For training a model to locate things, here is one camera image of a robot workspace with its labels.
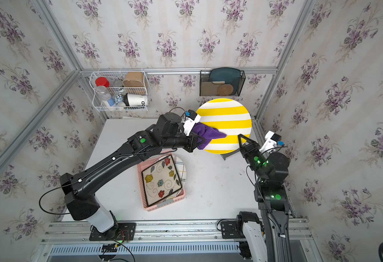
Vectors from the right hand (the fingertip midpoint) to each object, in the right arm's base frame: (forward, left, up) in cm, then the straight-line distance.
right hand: (239, 134), depth 62 cm
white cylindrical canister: (+34, +51, -10) cm, 62 cm away
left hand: (-3, +11, -3) cm, 12 cm away
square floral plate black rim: (-5, +35, -33) cm, 48 cm away
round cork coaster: (+44, -1, -10) cm, 45 cm away
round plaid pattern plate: (-1, +24, -28) cm, 37 cm away
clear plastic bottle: (+33, +69, -8) cm, 77 cm away
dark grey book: (+12, -2, -34) cm, 36 cm away
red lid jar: (+40, +71, -3) cm, 81 cm away
